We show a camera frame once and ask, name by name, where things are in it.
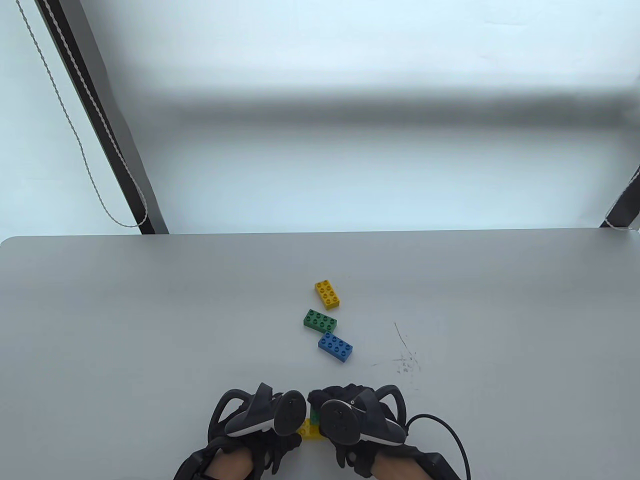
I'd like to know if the person's right hand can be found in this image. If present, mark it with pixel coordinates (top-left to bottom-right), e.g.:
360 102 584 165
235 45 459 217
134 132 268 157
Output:
307 383 427 475

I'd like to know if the person's left hand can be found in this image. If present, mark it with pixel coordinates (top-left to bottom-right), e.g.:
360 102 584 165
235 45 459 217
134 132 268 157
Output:
204 395 307 476

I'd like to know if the dark grey controller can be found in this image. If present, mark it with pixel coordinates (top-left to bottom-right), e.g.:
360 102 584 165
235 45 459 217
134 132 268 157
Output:
207 383 307 439
320 384 412 446

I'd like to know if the blue lego brick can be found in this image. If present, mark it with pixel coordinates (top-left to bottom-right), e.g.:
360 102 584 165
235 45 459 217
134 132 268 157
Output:
318 331 354 364

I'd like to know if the person's left forearm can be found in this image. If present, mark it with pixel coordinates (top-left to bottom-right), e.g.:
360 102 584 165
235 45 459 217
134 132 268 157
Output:
204 442 254 480

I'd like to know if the black left wrist sensor band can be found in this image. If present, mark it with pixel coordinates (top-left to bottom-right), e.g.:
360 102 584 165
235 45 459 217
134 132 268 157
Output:
172 446 221 480

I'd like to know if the black wrist sensor band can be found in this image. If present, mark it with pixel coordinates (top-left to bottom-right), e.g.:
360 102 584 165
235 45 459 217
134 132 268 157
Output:
422 451 463 480
172 446 221 480

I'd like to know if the black right wrist sensor band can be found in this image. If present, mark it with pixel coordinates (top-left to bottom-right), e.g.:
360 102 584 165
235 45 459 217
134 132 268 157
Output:
422 451 463 480

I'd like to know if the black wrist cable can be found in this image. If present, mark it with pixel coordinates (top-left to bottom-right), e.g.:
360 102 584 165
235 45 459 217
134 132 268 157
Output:
406 414 472 480

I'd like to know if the grey beaded cord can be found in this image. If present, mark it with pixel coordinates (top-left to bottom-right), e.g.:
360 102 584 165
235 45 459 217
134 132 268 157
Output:
16 0 149 229
604 175 640 232

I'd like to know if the black frame pole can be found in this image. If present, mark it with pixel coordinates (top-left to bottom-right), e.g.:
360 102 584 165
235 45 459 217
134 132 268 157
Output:
600 167 640 230
35 0 170 236

